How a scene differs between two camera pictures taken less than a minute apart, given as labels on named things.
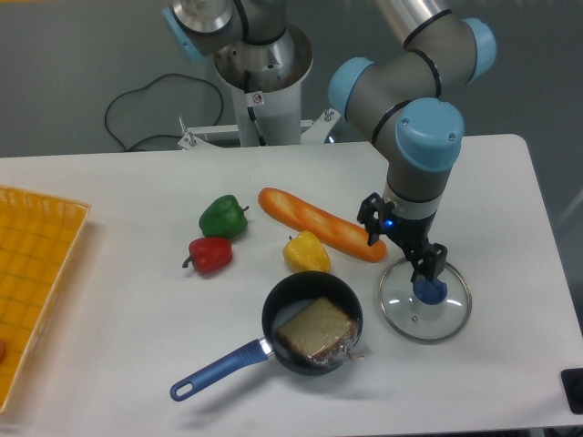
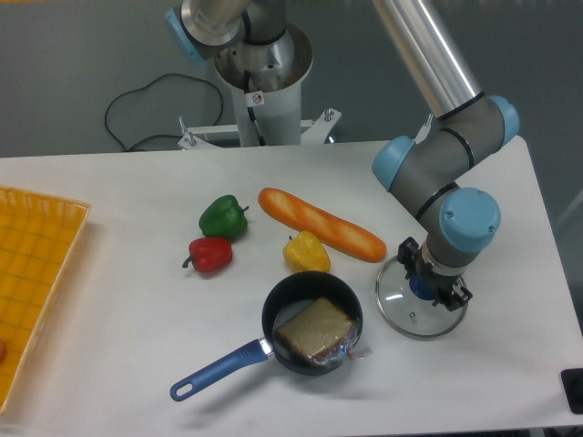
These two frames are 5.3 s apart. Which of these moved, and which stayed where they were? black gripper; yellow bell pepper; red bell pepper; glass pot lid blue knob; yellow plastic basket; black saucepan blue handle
Moved: black gripper; glass pot lid blue knob
Stayed: black saucepan blue handle; yellow plastic basket; yellow bell pepper; red bell pepper
